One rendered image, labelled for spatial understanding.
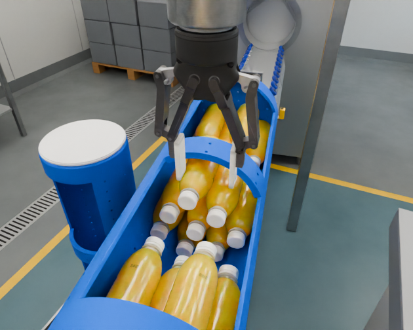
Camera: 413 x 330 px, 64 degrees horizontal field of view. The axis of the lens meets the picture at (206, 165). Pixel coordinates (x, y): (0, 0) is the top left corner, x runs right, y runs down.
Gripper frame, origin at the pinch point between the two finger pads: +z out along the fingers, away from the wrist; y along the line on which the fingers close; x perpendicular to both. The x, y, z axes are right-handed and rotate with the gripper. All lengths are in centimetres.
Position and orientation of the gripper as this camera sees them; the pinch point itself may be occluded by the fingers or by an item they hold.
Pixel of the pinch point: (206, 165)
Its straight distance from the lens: 50.3
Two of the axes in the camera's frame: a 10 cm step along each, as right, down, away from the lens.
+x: -2.4, 5.8, -7.8
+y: -9.7, -1.4, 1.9
